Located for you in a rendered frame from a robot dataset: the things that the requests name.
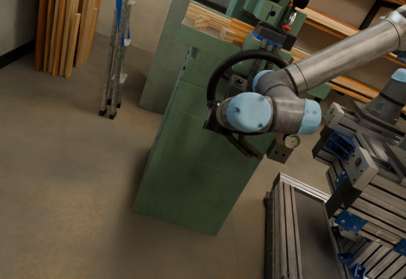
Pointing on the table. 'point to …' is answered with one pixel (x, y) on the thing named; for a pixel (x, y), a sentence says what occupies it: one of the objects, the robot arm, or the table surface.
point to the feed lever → (299, 0)
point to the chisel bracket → (264, 6)
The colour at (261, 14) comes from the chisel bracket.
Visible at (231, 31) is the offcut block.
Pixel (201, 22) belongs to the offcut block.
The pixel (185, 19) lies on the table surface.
